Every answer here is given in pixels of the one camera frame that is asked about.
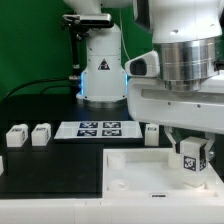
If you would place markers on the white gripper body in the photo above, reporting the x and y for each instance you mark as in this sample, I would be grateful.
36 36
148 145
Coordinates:
150 102

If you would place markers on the white square tabletop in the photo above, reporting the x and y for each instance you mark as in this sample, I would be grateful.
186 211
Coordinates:
146 173

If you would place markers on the white block at left edge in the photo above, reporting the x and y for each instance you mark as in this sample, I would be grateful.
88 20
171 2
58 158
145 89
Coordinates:
1 166

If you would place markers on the white marker plate with tags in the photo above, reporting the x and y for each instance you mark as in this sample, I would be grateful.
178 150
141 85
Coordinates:
99 130

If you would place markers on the white L-shaped obstacle fence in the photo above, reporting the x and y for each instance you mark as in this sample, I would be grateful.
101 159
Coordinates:
72 211

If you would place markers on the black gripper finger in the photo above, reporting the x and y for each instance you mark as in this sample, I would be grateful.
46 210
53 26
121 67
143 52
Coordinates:
173 157
209 147

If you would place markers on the black camera on mount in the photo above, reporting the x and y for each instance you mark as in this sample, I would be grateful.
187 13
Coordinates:
86 21

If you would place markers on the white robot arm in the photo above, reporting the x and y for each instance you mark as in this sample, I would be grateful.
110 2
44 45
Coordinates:
178 83

